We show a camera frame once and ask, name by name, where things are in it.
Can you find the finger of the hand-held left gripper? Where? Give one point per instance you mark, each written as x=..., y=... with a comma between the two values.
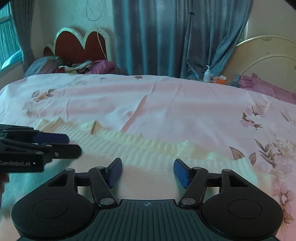
x=67, y=151
x=53, y=138

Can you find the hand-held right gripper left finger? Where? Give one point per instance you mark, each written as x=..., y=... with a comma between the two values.
x=115, y=172

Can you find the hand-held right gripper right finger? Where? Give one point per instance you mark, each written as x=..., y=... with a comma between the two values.
x=181, y=173

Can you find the white knit sweater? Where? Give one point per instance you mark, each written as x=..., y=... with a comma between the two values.
x=150, y=148

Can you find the pink floral bedsheet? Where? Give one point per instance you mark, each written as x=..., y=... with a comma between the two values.
x=173, y=104

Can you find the blue pillow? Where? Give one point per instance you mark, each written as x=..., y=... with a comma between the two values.
x=41, y=66

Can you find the magenta cloth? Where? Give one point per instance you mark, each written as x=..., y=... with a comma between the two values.
x=101, y=67

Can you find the red heart-shaped headboard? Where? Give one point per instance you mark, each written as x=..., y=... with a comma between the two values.
x=69, y=44

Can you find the orange box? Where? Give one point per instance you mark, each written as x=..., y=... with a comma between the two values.
x=219, y=80

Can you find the white lotion bottle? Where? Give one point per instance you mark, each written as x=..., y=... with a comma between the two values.
x=207, y=75

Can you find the small blue item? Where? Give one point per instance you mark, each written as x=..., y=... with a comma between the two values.
x=236, y=80

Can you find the narrow blue curtain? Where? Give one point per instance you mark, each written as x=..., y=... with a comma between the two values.
x=24, y=30

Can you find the purple pillow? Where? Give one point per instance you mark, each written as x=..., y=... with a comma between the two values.
x=266, y=88

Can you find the wide blue curtain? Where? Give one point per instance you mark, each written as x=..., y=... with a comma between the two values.
x=161, y=37

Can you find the cream round headboard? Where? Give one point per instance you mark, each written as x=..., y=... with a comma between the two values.
x=266, y=40

